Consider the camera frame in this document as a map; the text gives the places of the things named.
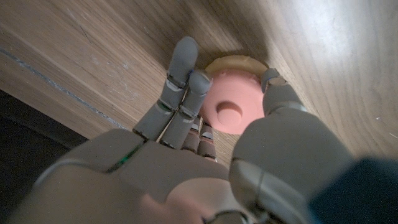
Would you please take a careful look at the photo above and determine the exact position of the coral red toy ring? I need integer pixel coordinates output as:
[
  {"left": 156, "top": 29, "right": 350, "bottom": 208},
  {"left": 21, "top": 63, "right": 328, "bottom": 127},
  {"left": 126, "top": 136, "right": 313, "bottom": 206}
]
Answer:
[{"left": 198, "top": 68, "right": 266, "bottom": 135}]

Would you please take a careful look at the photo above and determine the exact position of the black backdrop curtain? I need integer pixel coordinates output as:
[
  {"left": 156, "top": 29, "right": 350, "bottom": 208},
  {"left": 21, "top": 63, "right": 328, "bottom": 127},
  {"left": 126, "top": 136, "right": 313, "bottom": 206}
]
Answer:
[{"left": 0, "top": 90, "right": 90, "bottom": 212}]

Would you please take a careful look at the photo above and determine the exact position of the large orange toy ring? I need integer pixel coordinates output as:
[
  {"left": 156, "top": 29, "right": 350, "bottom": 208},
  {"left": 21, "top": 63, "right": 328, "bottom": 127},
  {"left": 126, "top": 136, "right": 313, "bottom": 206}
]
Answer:
[{"left": 204, "top": 55, "right": 269, "bottom": 77}]

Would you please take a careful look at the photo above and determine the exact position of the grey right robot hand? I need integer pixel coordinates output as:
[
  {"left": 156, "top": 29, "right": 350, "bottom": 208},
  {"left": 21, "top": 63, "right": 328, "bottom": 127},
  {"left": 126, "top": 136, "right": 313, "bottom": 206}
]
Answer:
[{"left": 6, "top": 35, "right": 354, "bottom": 224}]

